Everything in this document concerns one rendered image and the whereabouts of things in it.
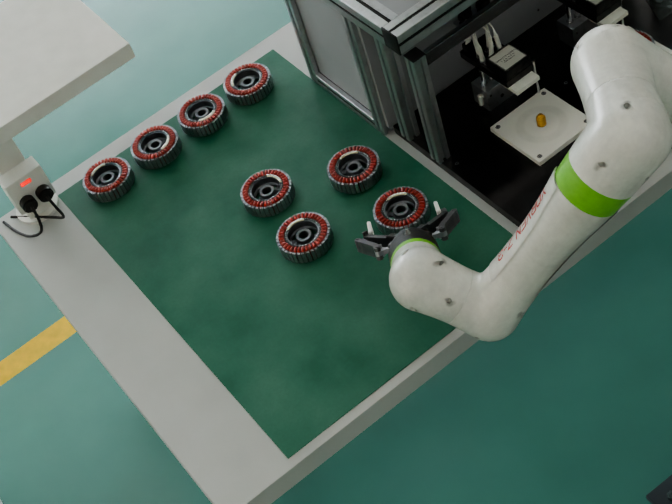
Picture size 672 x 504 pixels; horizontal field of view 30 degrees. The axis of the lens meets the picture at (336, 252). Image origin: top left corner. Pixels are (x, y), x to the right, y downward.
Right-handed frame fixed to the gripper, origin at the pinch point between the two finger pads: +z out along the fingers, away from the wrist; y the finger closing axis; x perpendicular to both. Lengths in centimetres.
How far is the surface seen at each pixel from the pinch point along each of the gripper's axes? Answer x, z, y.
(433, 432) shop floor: -68, 42, -9
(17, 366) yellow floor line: -38, 94, -117
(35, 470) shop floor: -56, 62, -112
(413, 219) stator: -0.8, 0.9, 1.8
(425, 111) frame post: 17.9, 6.5, 10.1
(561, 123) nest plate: 5.6, 13.0, 35.9
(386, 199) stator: 2.8, 7.6, -2.2
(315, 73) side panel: 25, 46, -10
